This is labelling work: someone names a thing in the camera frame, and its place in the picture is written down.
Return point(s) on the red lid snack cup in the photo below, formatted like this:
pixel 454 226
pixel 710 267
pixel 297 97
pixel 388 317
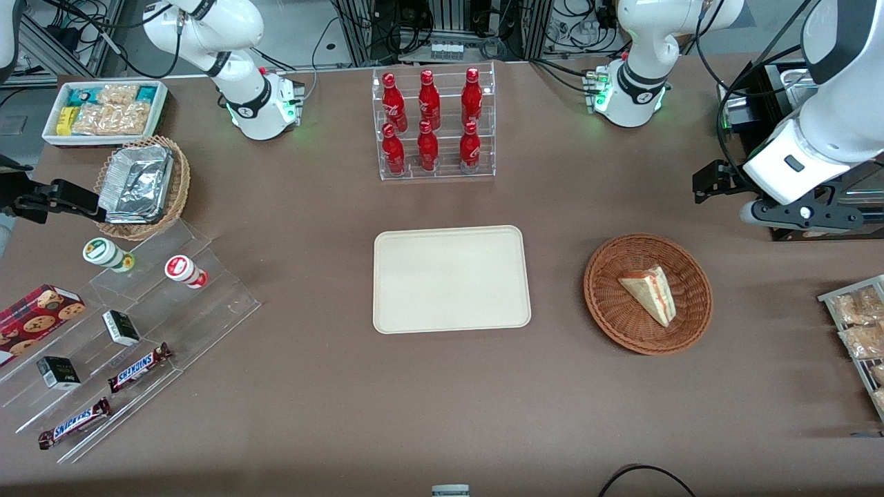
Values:
pixel 181 268

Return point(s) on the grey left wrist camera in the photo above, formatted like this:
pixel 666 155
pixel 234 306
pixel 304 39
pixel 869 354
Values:
pixel 801 215

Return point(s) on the cream plastic tray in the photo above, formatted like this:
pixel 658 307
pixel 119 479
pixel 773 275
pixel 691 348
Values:
pixel 449 279

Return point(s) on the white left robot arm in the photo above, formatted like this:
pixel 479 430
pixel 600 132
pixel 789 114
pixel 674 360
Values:
pixel 646 27

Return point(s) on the yellow snack packet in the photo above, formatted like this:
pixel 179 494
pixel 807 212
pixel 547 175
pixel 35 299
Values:
pixel 65 121

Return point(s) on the brown wicker basket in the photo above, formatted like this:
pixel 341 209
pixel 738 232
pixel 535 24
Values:
pixel 621 314

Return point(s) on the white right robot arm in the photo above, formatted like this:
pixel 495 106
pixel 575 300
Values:
pixel 228 27

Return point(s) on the Snickers chocolate bar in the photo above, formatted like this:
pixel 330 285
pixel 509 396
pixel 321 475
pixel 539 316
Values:
pixel 138 368
pixel 74 423

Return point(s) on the aluminium frame rack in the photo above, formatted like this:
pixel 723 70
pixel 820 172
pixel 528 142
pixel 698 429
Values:
pixel 359 31

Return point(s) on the aluminium frame stand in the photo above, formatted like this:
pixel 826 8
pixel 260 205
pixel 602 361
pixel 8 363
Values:
pixel 103 27

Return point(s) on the small grey device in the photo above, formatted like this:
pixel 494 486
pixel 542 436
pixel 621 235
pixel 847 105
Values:
pixel 450 491

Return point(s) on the triangular sandwich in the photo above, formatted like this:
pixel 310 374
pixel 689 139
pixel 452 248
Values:
pixel 649 293

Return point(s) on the clear bag of pastries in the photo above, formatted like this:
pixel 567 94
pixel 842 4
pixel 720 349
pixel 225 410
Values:
pixel 878 374
pixel 867 342
pixel 880 400
pixel 860 307

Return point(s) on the white power strip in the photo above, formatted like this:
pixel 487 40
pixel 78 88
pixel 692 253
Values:
pixel 447 50

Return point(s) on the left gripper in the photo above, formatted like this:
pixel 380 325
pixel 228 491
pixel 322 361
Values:
pixel 729 176

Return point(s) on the teal snack packet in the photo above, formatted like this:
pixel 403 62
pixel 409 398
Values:
pixel 83 96
pixel 146 94

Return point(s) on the white rectangular snack bin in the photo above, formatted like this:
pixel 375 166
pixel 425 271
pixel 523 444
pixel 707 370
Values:
pixel 162 103

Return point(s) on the clear acrylic stepped display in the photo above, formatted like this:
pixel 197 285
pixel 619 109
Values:
pixel 207 314

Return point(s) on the black food display case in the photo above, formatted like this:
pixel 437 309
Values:
pixel 766 90

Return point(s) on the red cookie box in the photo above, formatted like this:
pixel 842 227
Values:
pixel 34 317

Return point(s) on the light tan wicker basket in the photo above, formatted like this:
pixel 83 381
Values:
pixel 181 186

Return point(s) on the green lid snack cup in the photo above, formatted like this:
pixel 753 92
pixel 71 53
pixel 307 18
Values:
pixel 102 252

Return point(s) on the red cola bottle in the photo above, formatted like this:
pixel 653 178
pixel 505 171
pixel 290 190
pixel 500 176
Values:
pixel 392 100
pixel 429 100
pixel 472 96
pixel 427 148
pixel 469 148
pixel 394 152

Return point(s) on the small black box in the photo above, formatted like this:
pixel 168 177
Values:
pixel 121 328
pixel 59 373

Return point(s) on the silver foil container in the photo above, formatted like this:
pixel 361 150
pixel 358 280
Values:
pixel 138 183

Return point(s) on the clear bag of crackers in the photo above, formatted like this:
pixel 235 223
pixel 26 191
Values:
pixel 117 94
pixel 114 119

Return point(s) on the clear acrylic bottle rack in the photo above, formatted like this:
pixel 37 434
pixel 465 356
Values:
pixel 445 166

